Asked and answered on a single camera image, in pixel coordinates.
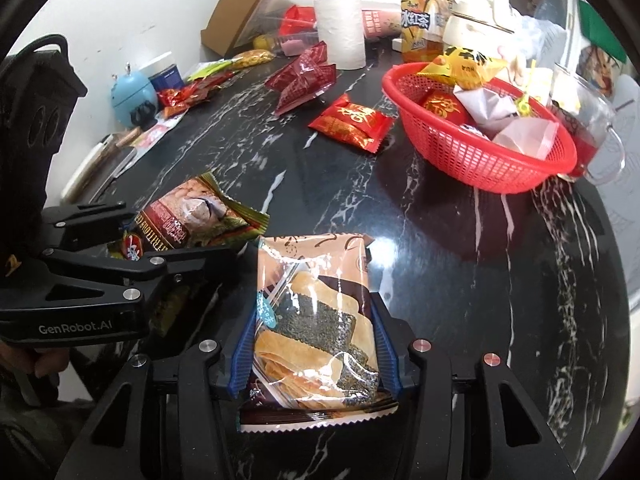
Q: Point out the iced tea bottle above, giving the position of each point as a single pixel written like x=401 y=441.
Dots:
x=420 y=25

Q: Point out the yellow lemon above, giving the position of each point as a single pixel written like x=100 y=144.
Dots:
x=262 y=41

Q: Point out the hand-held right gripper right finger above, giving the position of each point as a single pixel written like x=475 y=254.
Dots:
x=387 y=355

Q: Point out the red gold-print snack packet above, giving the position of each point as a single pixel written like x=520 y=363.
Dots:
x=180 y=96
x=445 y=107
x=352 y=120

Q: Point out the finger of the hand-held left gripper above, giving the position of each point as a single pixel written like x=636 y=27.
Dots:
x=150 y=272
x=85 y=225

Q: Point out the person's left hand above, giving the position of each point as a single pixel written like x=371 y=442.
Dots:
x=50 y=362

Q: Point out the green lollipop with yellow stick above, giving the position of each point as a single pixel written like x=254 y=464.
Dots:
x=524 y=105

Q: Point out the red stick snack packet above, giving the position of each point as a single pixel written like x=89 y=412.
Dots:
x=215 y=84

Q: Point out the dark blue container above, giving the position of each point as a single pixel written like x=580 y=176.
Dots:
x=165 y=77

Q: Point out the clear plastic container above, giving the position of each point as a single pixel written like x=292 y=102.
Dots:
x=255 y=25

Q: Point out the silver peanut snack packet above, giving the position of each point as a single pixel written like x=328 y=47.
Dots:
x=487 y=105

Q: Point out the dark flat tool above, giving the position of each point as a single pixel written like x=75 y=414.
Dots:
x=107 y=165

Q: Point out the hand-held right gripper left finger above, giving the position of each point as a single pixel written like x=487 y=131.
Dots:
x=242 y=355

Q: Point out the yellow black-print snack packet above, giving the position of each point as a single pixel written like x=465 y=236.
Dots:
x=462 y=65

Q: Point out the dark red snack bag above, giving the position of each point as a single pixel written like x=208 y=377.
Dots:
x=300 y=77

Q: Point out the pink rectangular block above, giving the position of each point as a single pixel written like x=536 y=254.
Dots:
x=292 y=47

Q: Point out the red plastic basket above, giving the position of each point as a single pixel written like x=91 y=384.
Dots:
x=465 y=160

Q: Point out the white pink packet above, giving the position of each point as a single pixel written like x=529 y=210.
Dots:
x=160 y=132

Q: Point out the white toilet paper roll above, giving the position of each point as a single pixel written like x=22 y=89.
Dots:
x=342 y=35

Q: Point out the brown cardboard box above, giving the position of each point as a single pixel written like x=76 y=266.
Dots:
x=240 y=10

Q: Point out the green-edged nut snack packet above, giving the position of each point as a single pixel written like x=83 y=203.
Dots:
x=200 y=210

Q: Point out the pink box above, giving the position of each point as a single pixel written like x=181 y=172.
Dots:
x=380 y=22

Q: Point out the yellow bean snack bag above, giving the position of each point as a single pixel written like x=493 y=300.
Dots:
x=252 y=58

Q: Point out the white kettle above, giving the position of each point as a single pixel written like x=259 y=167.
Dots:
x=475 y=25

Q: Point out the lime green packet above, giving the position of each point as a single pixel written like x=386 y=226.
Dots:
x=210 y=67

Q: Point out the clear plastic bag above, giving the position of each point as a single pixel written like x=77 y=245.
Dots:
x=527 y=140

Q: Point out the glass cup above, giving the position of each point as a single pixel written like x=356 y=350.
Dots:
x=585 y=110

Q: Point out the brown orange seaweed snack packet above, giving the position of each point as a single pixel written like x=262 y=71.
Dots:
x=315 y=320

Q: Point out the blue round teapot toy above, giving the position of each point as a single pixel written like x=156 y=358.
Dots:
x=131 y=92

